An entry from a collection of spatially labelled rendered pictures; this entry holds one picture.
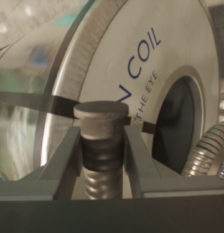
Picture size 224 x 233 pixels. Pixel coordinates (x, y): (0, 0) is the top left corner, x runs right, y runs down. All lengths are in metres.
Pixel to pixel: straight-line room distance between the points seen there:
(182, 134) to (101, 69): 0.77
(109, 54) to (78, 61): 0.08
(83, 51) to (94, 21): 0.07
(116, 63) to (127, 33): 0.08
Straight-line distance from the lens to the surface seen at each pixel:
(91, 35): 0.35
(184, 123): 1.04
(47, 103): 0.31
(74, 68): 0.32
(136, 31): 0.46
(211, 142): 0.18
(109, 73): 0.37
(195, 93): 0.93
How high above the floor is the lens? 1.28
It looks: 31 degrees down
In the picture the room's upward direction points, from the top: 135 degrees counter-clockwise
